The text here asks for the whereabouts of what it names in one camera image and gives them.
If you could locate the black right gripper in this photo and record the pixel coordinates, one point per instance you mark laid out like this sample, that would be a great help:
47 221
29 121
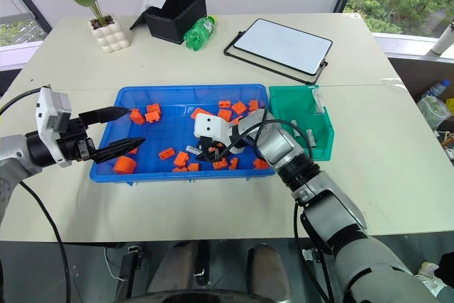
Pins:
207 142

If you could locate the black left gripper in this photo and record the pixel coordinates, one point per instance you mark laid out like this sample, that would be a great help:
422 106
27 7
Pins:
73 140

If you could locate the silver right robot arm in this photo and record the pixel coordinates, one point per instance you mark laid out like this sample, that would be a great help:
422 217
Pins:
340 218

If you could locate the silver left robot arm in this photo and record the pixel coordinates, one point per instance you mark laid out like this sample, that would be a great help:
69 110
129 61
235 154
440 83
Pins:
14 154

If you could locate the blue plastic bin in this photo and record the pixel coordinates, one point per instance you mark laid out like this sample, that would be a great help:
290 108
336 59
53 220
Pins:
177 136

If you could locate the green plastic bin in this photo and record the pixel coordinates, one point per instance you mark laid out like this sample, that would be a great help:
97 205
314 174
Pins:
291 104

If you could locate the clear bin label holder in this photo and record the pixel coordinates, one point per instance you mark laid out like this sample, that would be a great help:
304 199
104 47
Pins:
319 101

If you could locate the orange plastic block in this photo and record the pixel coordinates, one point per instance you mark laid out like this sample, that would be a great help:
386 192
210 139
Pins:
220 164
237 120
225 115
239 108
181 159
153 108
234 163
193 167
137 116
179 170
153 117
254 105
261 164
224 104
166 154
133 151

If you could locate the silver battery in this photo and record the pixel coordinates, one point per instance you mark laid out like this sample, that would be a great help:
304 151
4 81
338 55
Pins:
311 138
294 128
193 149

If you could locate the orange plastic cylinder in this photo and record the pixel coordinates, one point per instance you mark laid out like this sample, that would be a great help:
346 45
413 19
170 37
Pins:
125 165

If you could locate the flat orange plastic piece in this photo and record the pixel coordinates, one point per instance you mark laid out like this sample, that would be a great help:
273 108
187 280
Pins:
198 112

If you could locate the white bubble plant pot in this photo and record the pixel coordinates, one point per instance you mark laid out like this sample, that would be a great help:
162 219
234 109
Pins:
110 37

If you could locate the green plastic bottle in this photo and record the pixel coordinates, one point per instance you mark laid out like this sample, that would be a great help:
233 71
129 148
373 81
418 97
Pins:
198 33

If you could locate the black open box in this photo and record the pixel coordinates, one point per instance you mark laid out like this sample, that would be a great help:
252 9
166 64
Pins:
174 19

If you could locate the dark rounded shape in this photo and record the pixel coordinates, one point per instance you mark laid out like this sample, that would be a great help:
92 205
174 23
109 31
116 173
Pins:
267 271

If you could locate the small black-framed whiteboard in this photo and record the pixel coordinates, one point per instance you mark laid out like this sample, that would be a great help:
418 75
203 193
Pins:
283 45

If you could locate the clear plastic bag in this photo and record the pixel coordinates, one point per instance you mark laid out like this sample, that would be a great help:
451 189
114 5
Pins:
434 109

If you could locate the clear water bottle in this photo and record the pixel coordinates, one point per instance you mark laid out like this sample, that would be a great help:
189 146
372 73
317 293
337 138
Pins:
436 90

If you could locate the yellow object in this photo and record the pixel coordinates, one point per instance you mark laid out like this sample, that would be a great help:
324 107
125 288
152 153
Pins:
450 106

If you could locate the white shoe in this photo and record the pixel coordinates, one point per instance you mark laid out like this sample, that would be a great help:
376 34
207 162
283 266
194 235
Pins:
431 276

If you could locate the white drink bottle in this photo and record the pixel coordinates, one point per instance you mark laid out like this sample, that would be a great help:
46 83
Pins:
443 38

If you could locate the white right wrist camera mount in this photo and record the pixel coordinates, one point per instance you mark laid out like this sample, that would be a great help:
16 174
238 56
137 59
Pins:
210 126

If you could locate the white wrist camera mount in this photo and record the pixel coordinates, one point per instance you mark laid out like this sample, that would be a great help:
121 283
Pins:
210 126
49 111

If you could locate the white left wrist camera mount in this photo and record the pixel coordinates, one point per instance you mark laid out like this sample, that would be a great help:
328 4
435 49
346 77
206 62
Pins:
49 111

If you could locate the black table bracket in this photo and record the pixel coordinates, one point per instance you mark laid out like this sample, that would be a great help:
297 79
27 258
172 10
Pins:
129 267

